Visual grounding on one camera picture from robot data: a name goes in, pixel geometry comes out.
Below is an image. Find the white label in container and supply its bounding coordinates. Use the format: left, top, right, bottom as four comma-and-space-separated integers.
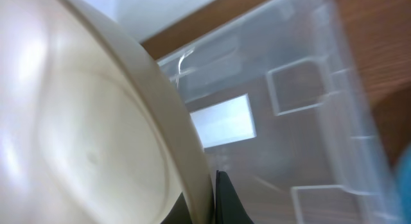
190, 94, 256, 148

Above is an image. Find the clear plastic storage container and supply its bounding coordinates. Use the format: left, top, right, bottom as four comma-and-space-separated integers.
159, 0, 405, 223

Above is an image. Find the beige plate bowl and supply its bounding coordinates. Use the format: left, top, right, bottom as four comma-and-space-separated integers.
1, 0, 214, 223

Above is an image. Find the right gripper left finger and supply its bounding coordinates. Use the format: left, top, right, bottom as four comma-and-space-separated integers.
161, 193, 192, 224

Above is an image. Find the blue plate bowl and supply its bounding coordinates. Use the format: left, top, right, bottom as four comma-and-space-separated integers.
396, 144, 411, 224

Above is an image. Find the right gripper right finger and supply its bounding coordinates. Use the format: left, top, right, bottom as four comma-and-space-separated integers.
215, 170, 254, 224

